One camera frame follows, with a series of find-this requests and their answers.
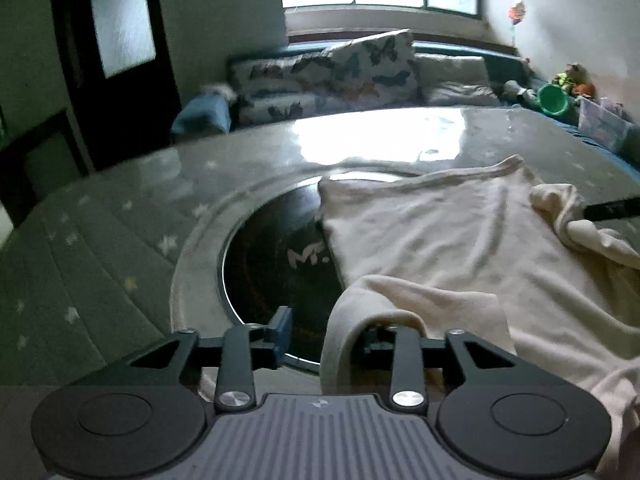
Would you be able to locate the white cushion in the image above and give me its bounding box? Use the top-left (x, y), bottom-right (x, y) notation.
top-left (414, 52), bottom-right (502, 107)

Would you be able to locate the dark wooden console table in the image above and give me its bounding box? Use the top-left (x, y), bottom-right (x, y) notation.
top-left (0, 109), bottom-right (97, 233)

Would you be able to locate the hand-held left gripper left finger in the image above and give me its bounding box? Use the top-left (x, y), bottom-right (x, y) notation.
top-left (117, 305), bottom-right (294, 413)

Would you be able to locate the grey soft toy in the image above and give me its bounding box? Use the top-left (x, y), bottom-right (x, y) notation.
top-left (501, 79), bottom-right (539, 107)

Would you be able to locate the teal sofa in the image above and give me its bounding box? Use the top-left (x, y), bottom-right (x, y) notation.
top-left (227, 40), bottom-right (640, 181)

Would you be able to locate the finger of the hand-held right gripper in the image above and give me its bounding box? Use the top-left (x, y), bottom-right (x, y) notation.
top-left (581, 198), bottom-right (640, 222)

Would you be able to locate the colourful plush toy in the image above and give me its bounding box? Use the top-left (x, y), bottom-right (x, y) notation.
top-left (551, 61), bottom-right (597, 99)

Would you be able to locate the cream knit garment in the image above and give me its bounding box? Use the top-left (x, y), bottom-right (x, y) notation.
top-left (317, 155), bottom-right (640, 480)

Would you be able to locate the butterfly print cushion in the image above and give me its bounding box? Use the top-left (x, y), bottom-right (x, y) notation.
top-left (317, 29), bottom-right (422, 112)
top-left (229, 54), bottom-right (328, 127)

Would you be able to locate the dark door with frosted glass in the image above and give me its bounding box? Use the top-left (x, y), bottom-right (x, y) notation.
top-left (49, 0), bottom-right (184, 172)

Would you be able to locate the clear plastic storage box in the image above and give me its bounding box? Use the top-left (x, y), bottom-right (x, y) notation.
top-left (576, 95), bottom-right (634, 154)

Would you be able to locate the colourful pinwheel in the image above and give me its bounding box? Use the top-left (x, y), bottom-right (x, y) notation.
top-left (506, 0), bottom-right (529, 47)

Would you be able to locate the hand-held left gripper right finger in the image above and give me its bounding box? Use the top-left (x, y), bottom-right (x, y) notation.
top-left (361, 324), bottom-right (522, 411)

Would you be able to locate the green plastic bucket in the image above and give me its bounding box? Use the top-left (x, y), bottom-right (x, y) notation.
top-left (536, 83), bottom-right (572, 119)

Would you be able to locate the blue cushion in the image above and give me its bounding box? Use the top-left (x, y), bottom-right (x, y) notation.
top-left (171, 94), bottom-right (234, 137)

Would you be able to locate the round black induction cooktop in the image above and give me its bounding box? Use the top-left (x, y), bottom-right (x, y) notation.
top-left (221, 179), bottom-right (347, 367)

